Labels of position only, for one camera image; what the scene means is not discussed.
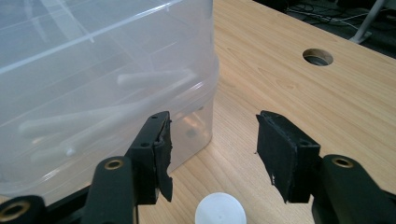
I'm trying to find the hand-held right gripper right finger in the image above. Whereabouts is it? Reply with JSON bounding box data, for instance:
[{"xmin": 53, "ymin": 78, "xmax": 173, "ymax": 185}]
[{"xmin": 255, "ymin": 109, "xmax": 322, "ymax": 204}]

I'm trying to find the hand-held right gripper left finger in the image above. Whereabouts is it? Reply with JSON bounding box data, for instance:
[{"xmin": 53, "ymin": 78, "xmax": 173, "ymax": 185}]
[{"xmin": 125, "ymin": 110, "xmax": 174, "ymax": 206}]

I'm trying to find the small white-capped bottle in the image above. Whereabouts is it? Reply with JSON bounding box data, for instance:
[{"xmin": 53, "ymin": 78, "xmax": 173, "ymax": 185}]
[{"xmin": 194, "ymin": 191, "xmax": 248, "ymax": 224}]

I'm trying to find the clear plastic storage box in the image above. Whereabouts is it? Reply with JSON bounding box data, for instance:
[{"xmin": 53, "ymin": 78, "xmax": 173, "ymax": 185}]
[{"xmin": 0, "ymin": 0, "xmax": 219, "ymax": 206}]

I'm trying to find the white floor cable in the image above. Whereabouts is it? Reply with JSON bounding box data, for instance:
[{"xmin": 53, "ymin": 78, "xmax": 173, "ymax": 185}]
[{"xmin": 286, "ymin": 7, "xmax": 372, "ymax": 31}]

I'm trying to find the white desk frame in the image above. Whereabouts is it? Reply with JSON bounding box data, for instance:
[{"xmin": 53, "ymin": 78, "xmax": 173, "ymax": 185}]
[{"xmin": 348, "ymin": 0, "xmax": 389, "ymax": 45}]

